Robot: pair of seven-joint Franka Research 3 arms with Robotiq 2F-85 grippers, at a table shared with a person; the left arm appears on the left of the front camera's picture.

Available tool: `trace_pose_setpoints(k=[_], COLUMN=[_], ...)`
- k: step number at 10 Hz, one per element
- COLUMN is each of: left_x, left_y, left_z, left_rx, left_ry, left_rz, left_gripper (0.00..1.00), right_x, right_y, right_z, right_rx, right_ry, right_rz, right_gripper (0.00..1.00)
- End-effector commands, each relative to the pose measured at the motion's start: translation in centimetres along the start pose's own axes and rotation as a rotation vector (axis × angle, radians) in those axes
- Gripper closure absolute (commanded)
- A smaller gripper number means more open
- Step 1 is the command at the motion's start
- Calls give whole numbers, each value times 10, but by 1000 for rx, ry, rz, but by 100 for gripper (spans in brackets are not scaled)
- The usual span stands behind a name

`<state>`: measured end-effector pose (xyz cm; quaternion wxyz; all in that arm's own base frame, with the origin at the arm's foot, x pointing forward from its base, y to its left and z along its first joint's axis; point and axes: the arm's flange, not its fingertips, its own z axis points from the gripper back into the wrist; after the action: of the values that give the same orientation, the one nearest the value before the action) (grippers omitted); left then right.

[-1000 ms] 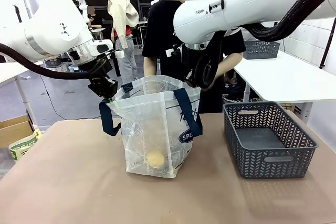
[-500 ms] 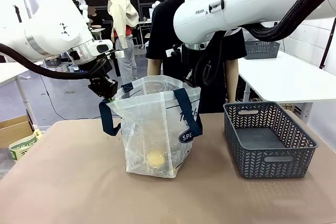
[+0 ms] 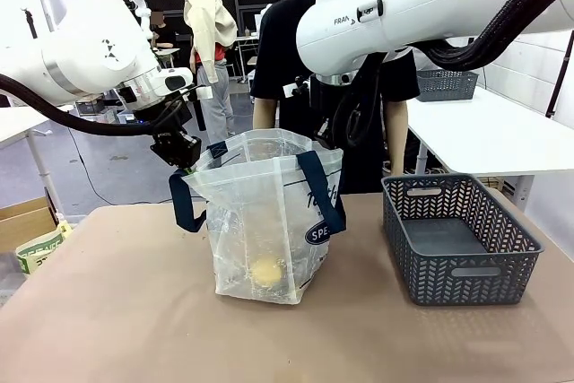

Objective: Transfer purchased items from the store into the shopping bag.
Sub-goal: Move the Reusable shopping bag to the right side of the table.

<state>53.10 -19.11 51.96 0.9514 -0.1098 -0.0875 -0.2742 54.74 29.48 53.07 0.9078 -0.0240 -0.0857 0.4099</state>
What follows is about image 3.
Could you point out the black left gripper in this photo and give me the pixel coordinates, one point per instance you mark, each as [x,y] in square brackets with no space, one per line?
[176,149]

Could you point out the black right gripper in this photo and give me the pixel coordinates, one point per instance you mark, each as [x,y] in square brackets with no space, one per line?
[324,109]

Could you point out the clear plastic tote bag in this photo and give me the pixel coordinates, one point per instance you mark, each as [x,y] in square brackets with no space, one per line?
[251,203]

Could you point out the yellow round food item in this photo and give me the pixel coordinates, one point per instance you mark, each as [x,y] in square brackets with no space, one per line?
[266,272]

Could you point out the gray plastic lattice basket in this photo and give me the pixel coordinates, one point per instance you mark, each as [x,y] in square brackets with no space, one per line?
[444,86]
[448,284]

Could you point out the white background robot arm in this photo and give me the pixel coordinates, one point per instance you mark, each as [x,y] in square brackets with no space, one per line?
[143,11]

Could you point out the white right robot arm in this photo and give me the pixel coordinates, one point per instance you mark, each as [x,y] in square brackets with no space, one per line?
[426,11]

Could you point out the person's left forearm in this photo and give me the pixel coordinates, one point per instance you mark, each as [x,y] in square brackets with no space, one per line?
[397,132]

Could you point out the person's right forearm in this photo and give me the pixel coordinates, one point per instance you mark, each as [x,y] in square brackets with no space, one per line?
[264,114]

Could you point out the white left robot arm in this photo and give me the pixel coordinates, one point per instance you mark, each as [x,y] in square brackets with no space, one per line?
[89,51]

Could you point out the person in black t-shirt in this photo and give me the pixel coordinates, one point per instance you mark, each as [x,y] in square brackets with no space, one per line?
[280,51]

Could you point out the seated background person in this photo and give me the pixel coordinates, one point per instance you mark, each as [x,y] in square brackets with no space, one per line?
[166,35]

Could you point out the figure in cream jacket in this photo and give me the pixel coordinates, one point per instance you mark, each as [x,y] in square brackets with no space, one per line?
[206,20]

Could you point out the green white paper sack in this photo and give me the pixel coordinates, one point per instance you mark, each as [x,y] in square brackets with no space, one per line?
[40,250]

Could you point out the large white table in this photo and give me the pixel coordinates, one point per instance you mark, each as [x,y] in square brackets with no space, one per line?
[493,141]

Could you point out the brown cardboard box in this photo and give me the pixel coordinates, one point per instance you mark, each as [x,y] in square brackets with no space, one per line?
[22,226]

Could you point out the small white standing desk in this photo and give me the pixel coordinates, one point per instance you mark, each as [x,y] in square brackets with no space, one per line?
[18,123]

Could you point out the wooden crate under table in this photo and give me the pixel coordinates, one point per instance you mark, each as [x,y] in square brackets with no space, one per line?
[493,182]

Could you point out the white box under table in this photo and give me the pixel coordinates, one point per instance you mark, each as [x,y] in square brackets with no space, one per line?
[518,192]

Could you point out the black tripod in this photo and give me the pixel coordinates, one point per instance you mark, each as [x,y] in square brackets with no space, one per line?
[31,26]

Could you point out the black light stand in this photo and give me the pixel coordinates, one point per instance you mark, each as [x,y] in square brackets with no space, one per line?
[558,82]

